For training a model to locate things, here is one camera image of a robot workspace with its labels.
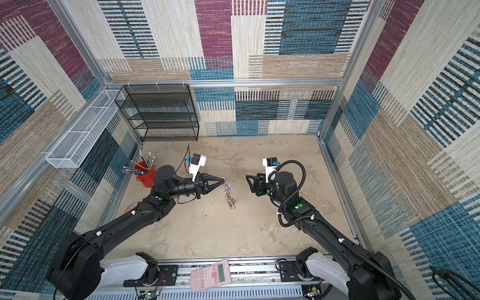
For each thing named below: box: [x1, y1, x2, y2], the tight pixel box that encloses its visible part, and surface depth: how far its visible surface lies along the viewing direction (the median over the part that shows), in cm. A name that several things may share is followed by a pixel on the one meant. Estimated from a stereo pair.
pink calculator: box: [190, 259, 232, 293], surface depth 73 cm
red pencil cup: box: [133, 160, 157, 189], surface depth 96 cm
